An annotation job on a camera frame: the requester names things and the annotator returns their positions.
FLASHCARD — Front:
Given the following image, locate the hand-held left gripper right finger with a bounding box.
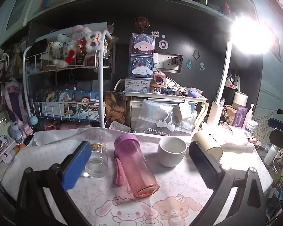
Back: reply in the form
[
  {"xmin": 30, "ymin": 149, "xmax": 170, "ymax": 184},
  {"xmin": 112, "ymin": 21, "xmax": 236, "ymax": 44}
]
[{"xmin": 189, "ymin": 141, "xmax": 267, "ymax": 226}]

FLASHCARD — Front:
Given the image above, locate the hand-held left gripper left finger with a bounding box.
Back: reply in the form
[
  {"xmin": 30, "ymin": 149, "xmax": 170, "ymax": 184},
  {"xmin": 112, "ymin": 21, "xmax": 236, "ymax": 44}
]
[{"xmin": 15, "ymin": 141, "xmax": 92, "ymax": 226}]

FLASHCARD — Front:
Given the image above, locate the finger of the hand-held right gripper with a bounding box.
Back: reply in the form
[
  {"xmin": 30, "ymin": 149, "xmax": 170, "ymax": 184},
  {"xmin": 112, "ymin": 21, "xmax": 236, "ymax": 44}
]
[{"xmin": 268, "ymin": 118, "xmax": 283, "ymax": 132}]

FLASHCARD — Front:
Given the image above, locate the cream cup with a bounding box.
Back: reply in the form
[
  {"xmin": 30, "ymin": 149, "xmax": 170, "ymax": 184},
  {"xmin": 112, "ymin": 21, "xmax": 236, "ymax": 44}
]
[{"xmin": 191, "ymin": 131, "xmax": 224, "ymax": 163}]

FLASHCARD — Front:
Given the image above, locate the clear glass cup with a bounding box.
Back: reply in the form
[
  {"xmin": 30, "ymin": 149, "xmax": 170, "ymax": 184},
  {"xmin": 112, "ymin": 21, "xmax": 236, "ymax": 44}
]
[{"xmin": 85, "ymin": 129, "xmax": 109, "ymax": 178}]

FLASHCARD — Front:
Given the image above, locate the white ceramic cup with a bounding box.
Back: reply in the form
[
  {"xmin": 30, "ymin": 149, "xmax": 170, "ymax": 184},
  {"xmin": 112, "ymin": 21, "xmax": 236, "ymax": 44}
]
[{"xmin": 158, "ymin": 137, "xmax": 187, "ymax": 167}]

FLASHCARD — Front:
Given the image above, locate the small white bottle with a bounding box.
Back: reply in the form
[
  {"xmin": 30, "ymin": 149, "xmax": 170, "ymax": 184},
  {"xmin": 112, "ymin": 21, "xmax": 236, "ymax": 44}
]
[{"xmin": 264, "ymin": 145, "xmax": 279, "ymax": 165}]

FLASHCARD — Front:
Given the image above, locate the white jar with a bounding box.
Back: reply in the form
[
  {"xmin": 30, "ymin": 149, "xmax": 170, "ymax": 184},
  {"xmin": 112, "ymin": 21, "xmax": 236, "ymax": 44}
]
[{"xmin": 245, "ymin": 120, "xmax": 259, "ymax": 136}]

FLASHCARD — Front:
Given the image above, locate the white pump bottle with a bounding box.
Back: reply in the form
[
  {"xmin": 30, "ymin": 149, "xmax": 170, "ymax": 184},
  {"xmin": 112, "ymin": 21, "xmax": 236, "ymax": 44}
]
[{"xmin": 246, "ymin": 104, "xmax": 255, "ymax": 123}]

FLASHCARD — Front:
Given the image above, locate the pink bunny printed tablecloth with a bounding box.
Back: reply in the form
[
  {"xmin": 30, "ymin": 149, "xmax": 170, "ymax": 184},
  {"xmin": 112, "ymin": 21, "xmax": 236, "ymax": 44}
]
[{"xmin": 1, "ymin": 127, "xmax": 274, "ymax": 226}]

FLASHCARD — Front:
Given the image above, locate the purple cosmetic box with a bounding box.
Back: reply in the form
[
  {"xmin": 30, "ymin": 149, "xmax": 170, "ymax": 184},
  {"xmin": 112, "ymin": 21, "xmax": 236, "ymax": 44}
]
[{"xmin": 235, "ymin": 107, "xmax": 248, "ymax": 128}]

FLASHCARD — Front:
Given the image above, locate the white round diffuser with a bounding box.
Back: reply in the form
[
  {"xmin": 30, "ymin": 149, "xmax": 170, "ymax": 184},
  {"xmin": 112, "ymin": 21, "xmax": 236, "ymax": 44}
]
[{"xmin": 233, "ymin": 91, "xmax": 248, "ymax": 108}]

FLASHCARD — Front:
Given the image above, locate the white desk lamp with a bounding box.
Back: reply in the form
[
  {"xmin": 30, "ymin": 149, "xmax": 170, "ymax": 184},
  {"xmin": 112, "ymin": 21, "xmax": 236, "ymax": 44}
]
[{"xmin": 206, "ymin": 15, "xmax": 275, "ymax": 126}]

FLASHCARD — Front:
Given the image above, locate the black pen holder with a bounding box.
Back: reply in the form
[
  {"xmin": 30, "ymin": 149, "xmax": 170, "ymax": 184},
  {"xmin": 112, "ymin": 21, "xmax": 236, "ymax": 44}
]
[{"xmin": 225, "ymin": 85, "xmax": 238, "ymax": 105}]

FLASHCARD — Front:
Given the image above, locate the white power adapter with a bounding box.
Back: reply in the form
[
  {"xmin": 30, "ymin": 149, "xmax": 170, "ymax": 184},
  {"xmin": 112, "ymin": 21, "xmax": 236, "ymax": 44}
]
[{"xmin": 174, "ymin": 102, "xmax": 192, "ymax": 121}]

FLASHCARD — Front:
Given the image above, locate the pink plastic water bottle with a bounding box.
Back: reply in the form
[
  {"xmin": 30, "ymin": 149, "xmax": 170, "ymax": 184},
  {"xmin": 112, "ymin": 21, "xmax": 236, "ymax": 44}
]
[{"xmin": 114, "ymin": 134, "xmax": 160, "ymax": 198}]

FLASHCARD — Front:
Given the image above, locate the clear bag with bow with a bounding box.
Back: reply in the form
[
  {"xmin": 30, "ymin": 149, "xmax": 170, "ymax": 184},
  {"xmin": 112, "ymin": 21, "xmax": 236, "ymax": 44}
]
[{"xmin": 134, "ymin": 99, "xmax": 197, "ymax": 135}]

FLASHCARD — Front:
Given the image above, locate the anime printed box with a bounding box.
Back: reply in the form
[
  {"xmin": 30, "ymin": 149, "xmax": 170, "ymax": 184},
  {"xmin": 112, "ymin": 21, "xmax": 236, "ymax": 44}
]
[{"xmin": 36, "ymin": 89, "xmax": 101, "ymax": 123}]

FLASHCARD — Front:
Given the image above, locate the purple toy figure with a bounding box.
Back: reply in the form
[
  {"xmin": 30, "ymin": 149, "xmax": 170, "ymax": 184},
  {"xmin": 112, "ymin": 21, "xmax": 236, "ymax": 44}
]
[{"xmin": 10, "ymin": 122, "xmax": 26, "ymax": 140}]

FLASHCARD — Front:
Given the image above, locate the brown picture card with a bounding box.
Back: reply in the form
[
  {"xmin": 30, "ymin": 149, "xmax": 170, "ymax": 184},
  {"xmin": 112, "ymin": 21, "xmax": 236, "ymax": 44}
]
[{"xmin": 105, "ymin": 91, "xmax": 127, "ymax": 124}]

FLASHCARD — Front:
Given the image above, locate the white desktop drawer shelf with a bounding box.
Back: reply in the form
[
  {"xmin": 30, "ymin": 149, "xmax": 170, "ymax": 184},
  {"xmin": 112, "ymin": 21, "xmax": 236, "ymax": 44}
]
[{"xmin": 114, "ymin": 78, "xmax": 208, "ymax": 130}]

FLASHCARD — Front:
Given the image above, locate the pink carousel figurine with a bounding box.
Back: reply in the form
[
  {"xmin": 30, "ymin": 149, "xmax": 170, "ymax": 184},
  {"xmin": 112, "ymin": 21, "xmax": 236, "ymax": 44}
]
[{"xmin": 153, "ymin": 71, "xmax": 168, "ymax": 87}]

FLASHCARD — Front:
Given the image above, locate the white labelled box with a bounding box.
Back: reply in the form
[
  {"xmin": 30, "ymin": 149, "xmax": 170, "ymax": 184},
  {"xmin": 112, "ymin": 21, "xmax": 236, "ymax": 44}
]
[{"xmin": 125, "ymin": 77, "xmax": 152, "ymax": 93}]

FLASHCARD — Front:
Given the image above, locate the white and red plush toy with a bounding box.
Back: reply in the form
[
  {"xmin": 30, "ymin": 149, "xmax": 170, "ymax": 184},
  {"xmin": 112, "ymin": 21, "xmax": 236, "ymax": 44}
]
[{"xmin": 52, "ymin": 34, "xmax": 76, "ymax": 67}]

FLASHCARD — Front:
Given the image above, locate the blue dog character box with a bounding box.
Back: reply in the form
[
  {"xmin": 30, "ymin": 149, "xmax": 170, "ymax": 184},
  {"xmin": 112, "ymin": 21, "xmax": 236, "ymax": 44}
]
[{"xmin": 130, "ymin": 56, "xmax": 154, "ymax": 79}]

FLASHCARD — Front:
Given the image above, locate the black plush toy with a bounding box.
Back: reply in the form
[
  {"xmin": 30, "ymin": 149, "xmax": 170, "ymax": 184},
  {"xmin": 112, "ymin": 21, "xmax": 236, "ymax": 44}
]
[{"xmin": 28, "ymin": 38, "xmax": 49, "ymax": 57}]

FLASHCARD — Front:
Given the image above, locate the lion dance plush toy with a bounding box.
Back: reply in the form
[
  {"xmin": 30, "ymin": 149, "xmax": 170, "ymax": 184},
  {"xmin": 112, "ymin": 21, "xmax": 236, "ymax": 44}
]
[{"xmin": 72, "ymin": 26, "xmax": 108, "ymax": 52}]

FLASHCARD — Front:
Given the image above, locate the pink bunny character box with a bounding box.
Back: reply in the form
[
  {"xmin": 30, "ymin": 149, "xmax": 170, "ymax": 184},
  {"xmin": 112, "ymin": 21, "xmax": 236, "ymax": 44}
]
[{"xmin": 131, "ymin": 33, "xmax": 155, "ymax": 57}]

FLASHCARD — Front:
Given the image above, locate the brown spring figure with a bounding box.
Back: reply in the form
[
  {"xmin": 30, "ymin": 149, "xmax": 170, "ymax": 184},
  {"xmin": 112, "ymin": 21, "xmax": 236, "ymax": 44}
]
[{"xmin": 135, "ymin": 16, "xmax": 149, "ymax": 34}]

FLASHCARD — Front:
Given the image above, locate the pink bag strap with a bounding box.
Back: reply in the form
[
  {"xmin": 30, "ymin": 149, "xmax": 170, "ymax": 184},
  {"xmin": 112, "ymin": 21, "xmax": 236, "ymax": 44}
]
[{"xmin": 1, "ymin": 78, "xmax": 32, "ymax": 137}]

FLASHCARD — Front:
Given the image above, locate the white wire rack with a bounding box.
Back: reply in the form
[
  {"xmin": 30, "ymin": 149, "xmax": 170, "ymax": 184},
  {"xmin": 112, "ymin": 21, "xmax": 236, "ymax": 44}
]
[{"xmin": 22, "ymin": 29, "xmax": 114, "ymax": 129}]

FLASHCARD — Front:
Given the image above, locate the wall power outlet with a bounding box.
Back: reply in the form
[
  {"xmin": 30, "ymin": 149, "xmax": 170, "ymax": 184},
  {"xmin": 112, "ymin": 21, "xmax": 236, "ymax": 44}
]
[{"xmin": 154, "ymin": 52, "xmax": 183, "ymax": 73}]

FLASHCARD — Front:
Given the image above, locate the white wall shelf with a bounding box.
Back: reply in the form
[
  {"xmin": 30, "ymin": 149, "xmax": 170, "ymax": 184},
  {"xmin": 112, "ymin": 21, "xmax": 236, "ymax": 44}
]
[{"xmin": 26, "ymin": 0, "xmax": 258, "ymax": 27}]

